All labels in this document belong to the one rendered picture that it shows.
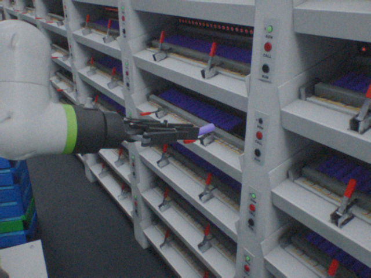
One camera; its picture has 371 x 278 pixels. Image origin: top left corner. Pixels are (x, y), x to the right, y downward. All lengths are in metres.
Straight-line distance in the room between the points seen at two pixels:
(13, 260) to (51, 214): 0.86
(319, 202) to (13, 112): 0.60
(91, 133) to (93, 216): 1.31
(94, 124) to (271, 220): 0.48
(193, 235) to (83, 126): 0.73
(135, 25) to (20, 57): 0.72
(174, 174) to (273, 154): 0.53
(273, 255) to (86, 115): 0.57
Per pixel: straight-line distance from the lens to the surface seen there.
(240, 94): 0.84
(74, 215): 1.98
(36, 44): 0.66
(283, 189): 0.83
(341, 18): 0.66
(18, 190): 1.71
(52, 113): 0.65
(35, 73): 0.65
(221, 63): 0.97
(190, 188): 1.17
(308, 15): 0.70
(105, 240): 1.78
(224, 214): 1.06
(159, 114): 1.22
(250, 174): 0.87
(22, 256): 1.20
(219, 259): 1.20
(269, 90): 0.77
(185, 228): 1.31
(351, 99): 0.74
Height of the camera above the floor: 1.11
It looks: 24 degrees down
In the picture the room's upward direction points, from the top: straight up
